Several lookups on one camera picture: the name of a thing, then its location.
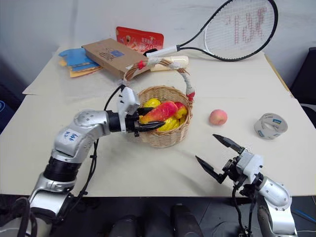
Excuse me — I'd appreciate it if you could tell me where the clear packing tape roll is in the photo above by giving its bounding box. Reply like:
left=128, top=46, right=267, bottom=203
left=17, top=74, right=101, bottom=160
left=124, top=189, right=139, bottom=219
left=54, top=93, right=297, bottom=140
left=253, top=112, right=288, bottom=141

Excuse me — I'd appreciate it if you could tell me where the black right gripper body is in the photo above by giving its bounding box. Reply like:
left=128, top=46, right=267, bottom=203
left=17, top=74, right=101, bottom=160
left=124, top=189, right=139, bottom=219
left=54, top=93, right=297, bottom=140
left=221, top=147, right=248, bottom=189

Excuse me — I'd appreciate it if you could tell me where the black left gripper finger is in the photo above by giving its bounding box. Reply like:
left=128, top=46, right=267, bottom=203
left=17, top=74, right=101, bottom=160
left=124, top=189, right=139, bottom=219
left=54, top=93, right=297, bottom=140
left=140, top=120, right=167, bottom=132
left=136, top=106, right=157, bottom=117

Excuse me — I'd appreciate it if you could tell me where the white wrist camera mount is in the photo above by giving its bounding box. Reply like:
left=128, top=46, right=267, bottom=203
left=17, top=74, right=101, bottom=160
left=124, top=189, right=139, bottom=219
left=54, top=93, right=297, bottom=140
left=237, top=150, right=264, bottom=185
left=115, top=85, right=142, bottom=135

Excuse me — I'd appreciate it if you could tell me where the pink peach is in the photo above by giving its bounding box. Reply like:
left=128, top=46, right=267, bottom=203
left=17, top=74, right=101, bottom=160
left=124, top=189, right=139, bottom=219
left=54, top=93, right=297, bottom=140
left=209, top=109, right=228, bottom=127

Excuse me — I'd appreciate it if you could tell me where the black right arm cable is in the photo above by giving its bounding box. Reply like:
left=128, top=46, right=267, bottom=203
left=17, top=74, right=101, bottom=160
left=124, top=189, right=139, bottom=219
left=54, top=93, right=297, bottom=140
left=231, top=184, right=259, bottom=237

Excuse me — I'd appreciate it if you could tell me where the red snack package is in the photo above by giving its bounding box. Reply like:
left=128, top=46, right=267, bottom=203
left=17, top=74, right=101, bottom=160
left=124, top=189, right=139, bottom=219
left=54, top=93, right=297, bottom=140
left=116, top=26, right=165, bottom=55

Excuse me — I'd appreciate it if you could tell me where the black chair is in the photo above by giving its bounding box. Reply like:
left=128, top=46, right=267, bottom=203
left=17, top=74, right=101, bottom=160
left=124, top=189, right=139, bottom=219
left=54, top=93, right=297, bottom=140
left=289, top=46, right=316, bottom=105

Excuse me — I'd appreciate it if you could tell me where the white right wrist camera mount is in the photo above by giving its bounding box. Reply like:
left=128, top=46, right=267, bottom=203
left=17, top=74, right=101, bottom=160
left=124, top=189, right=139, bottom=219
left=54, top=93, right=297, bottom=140
left=237, top=150, right=264, bottom=185

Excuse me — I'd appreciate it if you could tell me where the black tennis racket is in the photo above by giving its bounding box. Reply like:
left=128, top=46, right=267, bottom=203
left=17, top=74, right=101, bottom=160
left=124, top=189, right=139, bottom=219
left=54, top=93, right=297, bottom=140
left=144, top=0, right=279, bottom=62

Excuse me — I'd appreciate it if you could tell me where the yellow bumpy fruit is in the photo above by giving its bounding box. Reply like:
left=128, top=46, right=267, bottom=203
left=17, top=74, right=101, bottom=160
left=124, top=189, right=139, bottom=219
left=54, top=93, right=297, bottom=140
left=158, top=118, right=181, bottom=132

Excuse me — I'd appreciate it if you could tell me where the dark rounded shape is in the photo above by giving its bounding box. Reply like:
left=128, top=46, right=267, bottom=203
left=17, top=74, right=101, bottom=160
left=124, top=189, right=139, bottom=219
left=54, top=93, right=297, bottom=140
left=108, top=214, right=139, bottom=237

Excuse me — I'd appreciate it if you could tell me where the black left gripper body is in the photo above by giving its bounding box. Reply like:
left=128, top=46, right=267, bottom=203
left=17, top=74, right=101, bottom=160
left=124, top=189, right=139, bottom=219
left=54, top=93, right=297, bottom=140
left=124, top=112, right=147, bottom=138

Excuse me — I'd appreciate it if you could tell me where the wicker basket with handle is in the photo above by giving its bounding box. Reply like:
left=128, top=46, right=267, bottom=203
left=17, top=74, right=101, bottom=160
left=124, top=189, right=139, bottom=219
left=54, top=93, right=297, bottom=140
left=123, top=56, right=197, bottom=149

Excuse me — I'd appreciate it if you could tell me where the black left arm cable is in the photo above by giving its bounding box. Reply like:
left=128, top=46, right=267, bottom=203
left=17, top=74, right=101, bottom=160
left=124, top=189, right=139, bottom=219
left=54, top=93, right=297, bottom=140
left=56, top=84, right=127, bottom=220

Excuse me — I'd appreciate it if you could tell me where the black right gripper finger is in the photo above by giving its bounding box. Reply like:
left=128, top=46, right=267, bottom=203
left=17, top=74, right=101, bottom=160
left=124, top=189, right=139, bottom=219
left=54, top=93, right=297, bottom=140
left=195, top=155, right=230, bottom=185
left=212, top=133, right=246, bottom=155

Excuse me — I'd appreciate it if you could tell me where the red yellow apple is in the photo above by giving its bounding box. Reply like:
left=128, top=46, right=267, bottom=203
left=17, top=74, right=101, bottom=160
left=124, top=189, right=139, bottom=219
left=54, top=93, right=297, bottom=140
left=173, top=101, right=189, bottom=120

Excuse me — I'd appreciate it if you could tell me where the yellow lemon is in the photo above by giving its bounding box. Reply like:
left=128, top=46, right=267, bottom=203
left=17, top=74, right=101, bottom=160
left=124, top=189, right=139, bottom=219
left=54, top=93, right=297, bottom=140
left=143, top=98, right=162, bottom=109

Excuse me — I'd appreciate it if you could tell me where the blue cable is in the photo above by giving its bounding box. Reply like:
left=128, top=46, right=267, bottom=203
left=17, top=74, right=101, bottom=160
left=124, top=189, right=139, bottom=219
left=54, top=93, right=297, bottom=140
left=291, top=207, right=316, bottom=226

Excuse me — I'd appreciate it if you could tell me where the brown cardboard box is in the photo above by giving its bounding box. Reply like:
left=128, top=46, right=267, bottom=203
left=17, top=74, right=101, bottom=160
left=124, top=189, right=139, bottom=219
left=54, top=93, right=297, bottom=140
left=81, top=38, right=152, bottom=80

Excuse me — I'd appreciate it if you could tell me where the red yellow mango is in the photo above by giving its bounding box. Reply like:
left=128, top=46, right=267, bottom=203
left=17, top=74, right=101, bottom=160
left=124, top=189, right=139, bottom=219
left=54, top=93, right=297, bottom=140
left=139, top=101, right=179, bottom=124

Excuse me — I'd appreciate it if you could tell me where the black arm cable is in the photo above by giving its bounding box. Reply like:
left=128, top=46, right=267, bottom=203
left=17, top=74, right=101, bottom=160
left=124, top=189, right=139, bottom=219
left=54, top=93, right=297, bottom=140
left=231, top=184, right=259, bottom=237
left=56, top=84, right=127, bottom=220

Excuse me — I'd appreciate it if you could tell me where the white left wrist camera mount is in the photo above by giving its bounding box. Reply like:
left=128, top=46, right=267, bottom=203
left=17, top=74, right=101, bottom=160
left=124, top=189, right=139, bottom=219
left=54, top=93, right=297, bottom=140
left=115, top=85, right=142, bottom=135

